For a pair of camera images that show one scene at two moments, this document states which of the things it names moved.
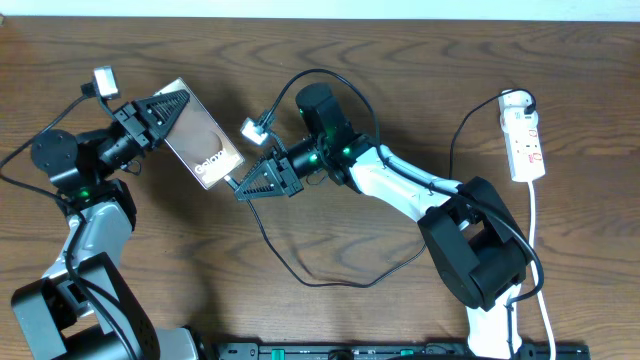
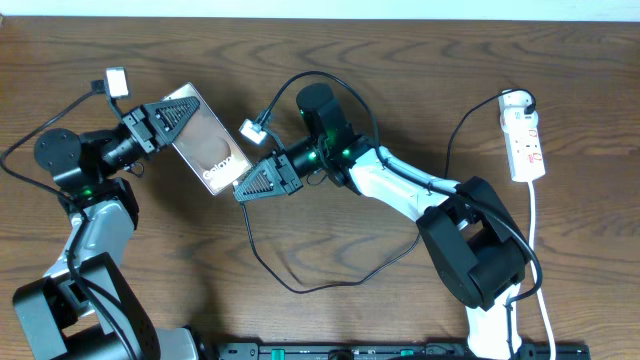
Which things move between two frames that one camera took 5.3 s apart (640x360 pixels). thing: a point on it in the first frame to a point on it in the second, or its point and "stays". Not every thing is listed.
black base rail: [389, 351] stays
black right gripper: [278, 185] stays
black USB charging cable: [524, 97] to [412, 246]
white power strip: [523, 141] stays
